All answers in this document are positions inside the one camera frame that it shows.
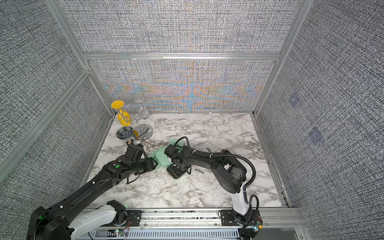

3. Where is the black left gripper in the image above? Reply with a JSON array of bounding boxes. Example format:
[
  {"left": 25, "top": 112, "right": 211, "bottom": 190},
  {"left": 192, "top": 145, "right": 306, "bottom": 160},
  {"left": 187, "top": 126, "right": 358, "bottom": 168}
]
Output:
[{"left": 131, "top": 156, "right": 160, "bottom": 175}]

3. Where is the green nail kit case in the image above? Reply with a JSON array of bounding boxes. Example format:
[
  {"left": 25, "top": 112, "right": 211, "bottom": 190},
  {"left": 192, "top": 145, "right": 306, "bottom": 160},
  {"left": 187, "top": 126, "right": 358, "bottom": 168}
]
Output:
[
  {"left": 148, "top": 149, "right": 161, "bottom": 162},
  {"left": 168, "top": 138, "right": 185, "bottom": 149},
  {"left": 154, "top": 147, "right": 191, "bottom": 180}
]

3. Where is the green nail kit case front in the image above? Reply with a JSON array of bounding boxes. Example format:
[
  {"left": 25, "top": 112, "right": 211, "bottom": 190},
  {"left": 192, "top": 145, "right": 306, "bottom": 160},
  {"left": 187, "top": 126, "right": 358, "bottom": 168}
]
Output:
[{"left": 148, "top": 149, "right": 161, "bottom": 162}]

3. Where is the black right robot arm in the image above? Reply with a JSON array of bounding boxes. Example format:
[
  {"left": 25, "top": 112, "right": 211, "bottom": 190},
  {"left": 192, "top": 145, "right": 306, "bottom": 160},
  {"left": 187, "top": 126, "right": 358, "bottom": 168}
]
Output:
[{"left": 164, "top": 137, "right": 256, "bottom": 226}]

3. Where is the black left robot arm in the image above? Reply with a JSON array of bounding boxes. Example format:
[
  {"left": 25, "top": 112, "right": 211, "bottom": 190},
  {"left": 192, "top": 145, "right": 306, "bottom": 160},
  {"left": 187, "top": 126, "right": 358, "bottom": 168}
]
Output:
[{"left": 26, "top": 144, "right": 158, "bottom": 240}]

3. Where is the black white patterned bowl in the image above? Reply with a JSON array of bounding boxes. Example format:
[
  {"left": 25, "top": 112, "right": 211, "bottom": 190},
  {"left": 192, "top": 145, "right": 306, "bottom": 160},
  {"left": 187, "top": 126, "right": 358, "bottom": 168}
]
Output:
[{"left": 116, "top": 126, "right": 136, "bottom": 141}]

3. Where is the yellow plastic cup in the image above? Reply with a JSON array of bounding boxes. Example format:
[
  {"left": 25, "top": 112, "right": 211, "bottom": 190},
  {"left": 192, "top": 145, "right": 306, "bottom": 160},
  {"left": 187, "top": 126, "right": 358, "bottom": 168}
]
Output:
[{"left": 118, "top": 109, "right": 131, "bottom": 127}]

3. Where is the chrome cup holder stand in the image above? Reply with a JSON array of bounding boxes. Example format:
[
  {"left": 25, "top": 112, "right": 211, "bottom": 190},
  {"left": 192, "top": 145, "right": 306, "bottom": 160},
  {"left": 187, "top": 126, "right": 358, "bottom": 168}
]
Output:
[{"left": 121, "top": 100, "right": 154, "bottom": 140}]

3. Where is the clear glass cup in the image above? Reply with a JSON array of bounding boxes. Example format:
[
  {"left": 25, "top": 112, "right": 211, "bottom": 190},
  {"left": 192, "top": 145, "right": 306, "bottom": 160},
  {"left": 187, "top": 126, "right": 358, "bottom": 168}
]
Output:
[{"left": 134, "top": 96, "right": 150, "bottom": 120}]

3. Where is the yellow cup on stand top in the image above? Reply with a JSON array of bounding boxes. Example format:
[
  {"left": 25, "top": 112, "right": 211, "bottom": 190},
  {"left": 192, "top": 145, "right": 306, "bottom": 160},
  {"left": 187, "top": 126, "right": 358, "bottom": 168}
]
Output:
[{"left": 111, "top": 100, "right": 125, "bottom": 110}]

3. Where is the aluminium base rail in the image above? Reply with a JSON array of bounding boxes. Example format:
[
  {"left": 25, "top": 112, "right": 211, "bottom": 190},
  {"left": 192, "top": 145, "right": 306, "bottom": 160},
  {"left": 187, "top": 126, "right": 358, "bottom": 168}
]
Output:
[{"left": 50, "top": 206, "right": 313, "bottom": 240}]

